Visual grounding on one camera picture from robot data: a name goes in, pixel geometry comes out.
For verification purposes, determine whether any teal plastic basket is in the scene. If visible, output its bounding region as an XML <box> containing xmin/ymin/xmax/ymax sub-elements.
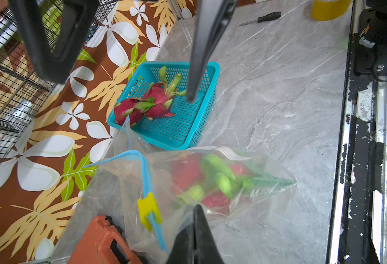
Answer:
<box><xmin>107</xmin><ymin>60</ymin><xmax>221</xmax><ymax>151</ymax></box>

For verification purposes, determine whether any red plastic tool case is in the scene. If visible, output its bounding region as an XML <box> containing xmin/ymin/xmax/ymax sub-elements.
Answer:
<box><xmin>68</xmin><ymin>215</ymin><xmax>148</xmax><ymax>264</ymax></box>

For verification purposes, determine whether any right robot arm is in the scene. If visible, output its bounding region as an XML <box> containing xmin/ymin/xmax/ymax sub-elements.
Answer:
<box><xmin>9</xmin><ymin>1</ymin><xmax>387</xmax><ymax>103</ymax></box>

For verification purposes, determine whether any clear zip-top bag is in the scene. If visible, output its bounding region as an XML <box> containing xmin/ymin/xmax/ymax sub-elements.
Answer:
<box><xmin>94</xmin><ymin>124</ymin><xmax>297</xmax><ymax>255</ymax></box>

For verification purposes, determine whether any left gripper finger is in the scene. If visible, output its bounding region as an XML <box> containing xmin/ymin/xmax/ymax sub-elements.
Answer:
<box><xmin>167</xmin><ymin>205</ymin><xmax>224</xmax><ymax>264</ymax></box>

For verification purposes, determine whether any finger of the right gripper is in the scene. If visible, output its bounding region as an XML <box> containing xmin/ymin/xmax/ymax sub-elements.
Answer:
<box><xmin>186</xmin><ymin>0</ymin><xmax>237</xmax><ymax>103</ymax></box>
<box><xmin>9</xmin><ymin>1</ymin><xmax>100</xmax><ymax>84</ymax></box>

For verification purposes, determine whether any black wire wall basket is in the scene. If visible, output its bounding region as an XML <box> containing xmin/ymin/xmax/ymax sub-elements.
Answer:
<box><xmin>0</xmin><ymin>1</ymin><xmax>116</xmax><ymax>165</ymax></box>

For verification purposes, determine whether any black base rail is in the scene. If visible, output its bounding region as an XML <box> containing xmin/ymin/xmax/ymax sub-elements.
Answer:
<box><xmin>326</xmin><ymin>1</ymin><xmax>387</xmax><ymax>264</ymax></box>

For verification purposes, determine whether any yellow tape roll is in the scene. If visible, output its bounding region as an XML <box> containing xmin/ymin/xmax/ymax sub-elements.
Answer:
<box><xmin>311</xmin><ymin>0</ymin><xmax>352</xmax><ymax>21</ymax></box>

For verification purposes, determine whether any dragon fruit in right bag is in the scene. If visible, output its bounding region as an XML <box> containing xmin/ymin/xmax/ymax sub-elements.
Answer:
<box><xmin>171</xmin><ymin>152</ymin><xmax>297</xmax><ymax>216</ymax></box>

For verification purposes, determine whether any black handled screwdriver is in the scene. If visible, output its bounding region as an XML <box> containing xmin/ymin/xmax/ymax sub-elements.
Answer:
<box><xmin>239</xmin><ymin>11</ymin><xmax>282</xmax><ymax>26</ymax></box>

